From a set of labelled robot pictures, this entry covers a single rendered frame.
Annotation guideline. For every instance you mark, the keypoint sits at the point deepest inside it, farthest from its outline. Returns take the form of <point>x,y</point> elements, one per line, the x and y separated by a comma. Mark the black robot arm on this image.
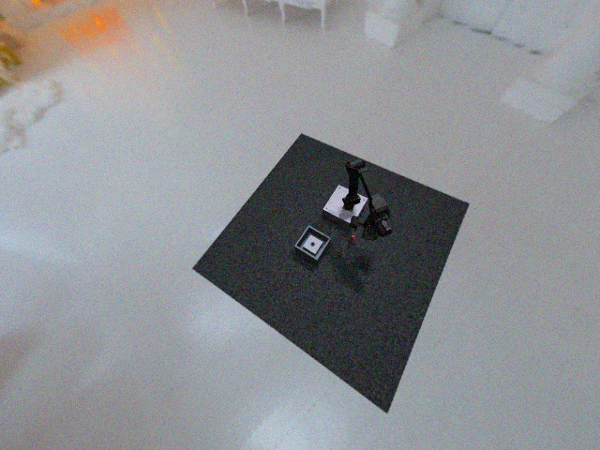
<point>377,205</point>

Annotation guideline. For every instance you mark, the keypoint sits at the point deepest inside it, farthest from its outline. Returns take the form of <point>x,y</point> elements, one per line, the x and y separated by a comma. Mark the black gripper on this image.
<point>355,223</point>

